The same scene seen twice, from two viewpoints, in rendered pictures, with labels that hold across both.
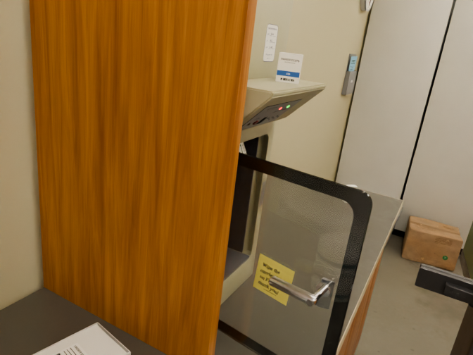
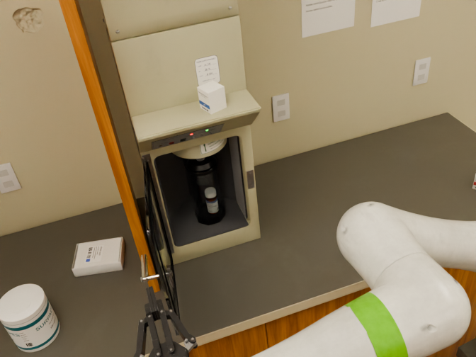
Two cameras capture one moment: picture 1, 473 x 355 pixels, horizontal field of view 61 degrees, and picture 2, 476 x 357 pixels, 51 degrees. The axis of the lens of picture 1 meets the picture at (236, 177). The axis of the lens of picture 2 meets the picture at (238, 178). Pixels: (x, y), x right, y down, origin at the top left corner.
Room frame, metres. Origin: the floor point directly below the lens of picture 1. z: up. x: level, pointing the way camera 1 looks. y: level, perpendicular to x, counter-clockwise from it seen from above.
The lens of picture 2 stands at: (0.21, -0.97, 2.14)
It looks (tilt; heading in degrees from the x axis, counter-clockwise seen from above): 38 degrees down; 49
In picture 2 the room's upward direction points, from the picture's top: 7 degrees counter-clockwise
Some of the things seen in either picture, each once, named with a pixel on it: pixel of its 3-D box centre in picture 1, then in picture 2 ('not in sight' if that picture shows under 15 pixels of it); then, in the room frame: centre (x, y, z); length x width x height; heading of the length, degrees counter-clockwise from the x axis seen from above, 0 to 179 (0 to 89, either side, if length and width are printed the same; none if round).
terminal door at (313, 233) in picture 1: (271, 268); (161, 248); (0.66, -0.09, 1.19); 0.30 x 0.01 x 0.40; 56
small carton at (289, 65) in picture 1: (289, 67); (212, 97); (0.91, -0.09, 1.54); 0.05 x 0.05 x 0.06; 82
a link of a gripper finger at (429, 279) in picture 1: (443, 284); (151, 303); (0.49, -0.30, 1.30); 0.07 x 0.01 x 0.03; 64
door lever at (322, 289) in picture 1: (298, 287); (150, 267); (0.60, -0.13, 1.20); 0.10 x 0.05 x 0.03; 56
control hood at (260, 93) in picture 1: (275, 106); (197, 128); (0.87, -0.06, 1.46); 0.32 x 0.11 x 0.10; 154
